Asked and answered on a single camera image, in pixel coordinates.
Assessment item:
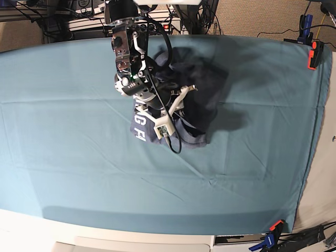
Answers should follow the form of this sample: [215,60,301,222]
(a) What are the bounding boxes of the blue clamp at corner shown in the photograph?
[297,14,313,46]

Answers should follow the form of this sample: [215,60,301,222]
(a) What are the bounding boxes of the blue orange clamp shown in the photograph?
[249,219,285,251]

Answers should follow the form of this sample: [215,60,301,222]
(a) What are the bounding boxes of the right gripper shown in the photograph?
[133,83,197,126]

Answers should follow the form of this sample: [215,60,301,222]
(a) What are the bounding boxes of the white power strip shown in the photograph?
[136,21,182,35]

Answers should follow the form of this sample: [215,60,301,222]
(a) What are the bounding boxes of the teal table cloth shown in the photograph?
[1,35,332,235]

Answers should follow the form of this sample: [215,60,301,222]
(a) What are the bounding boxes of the orange black clamp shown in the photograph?
[307,40,324,70]

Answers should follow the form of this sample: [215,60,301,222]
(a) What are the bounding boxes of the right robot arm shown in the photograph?
[103,1,191,131]

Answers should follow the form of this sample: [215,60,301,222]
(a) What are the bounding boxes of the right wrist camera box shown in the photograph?
[154,120,175,140]

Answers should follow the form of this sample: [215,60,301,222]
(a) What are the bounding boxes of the blue-grey T-shirt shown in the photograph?
[130,47,228,149]

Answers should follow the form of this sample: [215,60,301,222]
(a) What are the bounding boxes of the tangled black cables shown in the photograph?
[26,0,224,36]

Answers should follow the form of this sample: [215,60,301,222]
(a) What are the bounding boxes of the white foam board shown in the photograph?
[51,235,212,251]

